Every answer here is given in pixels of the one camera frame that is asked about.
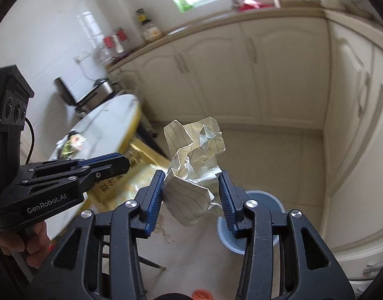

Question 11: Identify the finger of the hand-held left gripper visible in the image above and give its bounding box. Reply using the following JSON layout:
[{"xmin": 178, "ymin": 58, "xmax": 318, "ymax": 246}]
[
  {"xmin": 18, "ymin": 152, "xmax": 125, "ymax": 176},
  {"xmin": 23, "ymin": 158, "xmax": 131, "ymax": 195}
]

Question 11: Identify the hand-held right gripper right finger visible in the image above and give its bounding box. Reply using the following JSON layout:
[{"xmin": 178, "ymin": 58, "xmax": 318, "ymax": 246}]
[{"xmin": 218, "ymin": 170, "xmax": 356, "ymax": 300}]

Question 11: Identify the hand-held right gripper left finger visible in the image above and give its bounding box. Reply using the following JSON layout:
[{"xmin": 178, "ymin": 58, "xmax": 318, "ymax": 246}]
[{"xmin": 26, "ymin": 170, "xmax": 165, "ymax": 300}]

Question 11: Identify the blue trash bin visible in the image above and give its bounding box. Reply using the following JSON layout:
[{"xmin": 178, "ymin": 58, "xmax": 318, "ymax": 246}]
[{"xmin": 217, "ymin": 190, "xmax": 286, "ymax": 255}]

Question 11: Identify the lined paper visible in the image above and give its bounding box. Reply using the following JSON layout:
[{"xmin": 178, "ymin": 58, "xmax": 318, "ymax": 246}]
[{"xmin": 163, "ymin": 117, "xmax": 226, "ymax": 227}]

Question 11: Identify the person's left hand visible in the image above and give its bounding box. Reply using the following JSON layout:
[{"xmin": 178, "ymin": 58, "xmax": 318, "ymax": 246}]
[{"xmin": 0, "ymin": 220, "xmax": 51, "ymax": 269}]

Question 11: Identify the yellow printed sack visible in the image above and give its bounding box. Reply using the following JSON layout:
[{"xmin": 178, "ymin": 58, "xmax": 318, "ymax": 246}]
[{"xmin": 85, "ymin": 142, "xmax": 179, "ymax": 244}]

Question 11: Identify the green plastic wrapper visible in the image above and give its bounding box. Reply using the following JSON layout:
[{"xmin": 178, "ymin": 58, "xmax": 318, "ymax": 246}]
[{"xmin": 55, "ymin": 142, "xmax": 75, "ymax": 160}]

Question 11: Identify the round marble-pattern table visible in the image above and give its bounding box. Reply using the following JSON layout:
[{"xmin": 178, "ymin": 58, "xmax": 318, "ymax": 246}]
[{"xmin": 46, "ymin": 94, "xmax": 167, "ymax": 271}]

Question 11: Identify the black rice cooker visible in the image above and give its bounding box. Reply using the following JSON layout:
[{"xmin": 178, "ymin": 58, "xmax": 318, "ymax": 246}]
[{"xmin": 55, "ymin": 76, "xmax": 114, "ymax": 113}]

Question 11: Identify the orange plastic cap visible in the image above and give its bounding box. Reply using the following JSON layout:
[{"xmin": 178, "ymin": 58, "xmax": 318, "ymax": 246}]
[{"xmin": 191, "ymin": 289, "xmax": 212, "ymax": 300}]

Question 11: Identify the red chopstick holder rack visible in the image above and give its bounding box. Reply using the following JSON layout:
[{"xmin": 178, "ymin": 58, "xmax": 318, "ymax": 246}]
[{"xmin": 99, "ymin": 26, "xmax": 131, "ymax": 58}]

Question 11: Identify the red plastic basin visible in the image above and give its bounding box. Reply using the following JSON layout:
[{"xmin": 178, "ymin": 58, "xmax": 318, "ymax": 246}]
[{"xmin": 240, "ymin": 0, "xmax": 273, "ymax": 11}]

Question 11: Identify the black cable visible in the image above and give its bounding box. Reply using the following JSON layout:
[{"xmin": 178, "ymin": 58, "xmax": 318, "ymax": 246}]
[{"xmin": 23, "ymin": 117, "xmax": 35, "ymax": 163}]

